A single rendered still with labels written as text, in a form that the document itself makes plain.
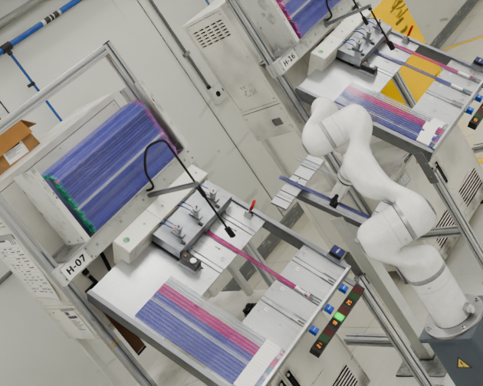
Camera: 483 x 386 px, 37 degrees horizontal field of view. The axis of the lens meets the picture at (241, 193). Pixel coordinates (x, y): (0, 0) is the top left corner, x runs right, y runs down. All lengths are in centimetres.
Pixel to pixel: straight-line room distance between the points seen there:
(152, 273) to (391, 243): 100
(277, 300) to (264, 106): 129
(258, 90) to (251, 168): 157
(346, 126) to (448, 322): 66
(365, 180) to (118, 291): 103
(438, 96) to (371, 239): 164
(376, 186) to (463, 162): 196
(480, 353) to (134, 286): 122
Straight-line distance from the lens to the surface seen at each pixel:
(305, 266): 282
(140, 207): 284
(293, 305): 272
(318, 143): 229
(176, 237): 276
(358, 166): 221
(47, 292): 297
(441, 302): 224
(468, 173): 411
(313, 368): 314
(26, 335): 422
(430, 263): 217
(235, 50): 360
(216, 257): 279
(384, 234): 210
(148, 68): 481
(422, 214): 210
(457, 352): 233
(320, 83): 356
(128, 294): 269
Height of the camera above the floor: 203
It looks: 18 degrees down
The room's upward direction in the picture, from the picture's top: 35 degrees counter-clockwise
